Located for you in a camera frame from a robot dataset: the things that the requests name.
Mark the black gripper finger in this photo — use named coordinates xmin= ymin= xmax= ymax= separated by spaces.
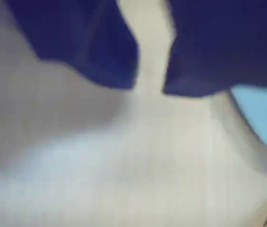
xmin=163 ymin=0 xmax=267 ymax=97
xmin=5 ymin=0 xmax=139 ymax=90

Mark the light blue round plate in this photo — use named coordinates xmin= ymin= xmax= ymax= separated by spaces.
xmin=229 ymin=80 xmax=267 ymax=157

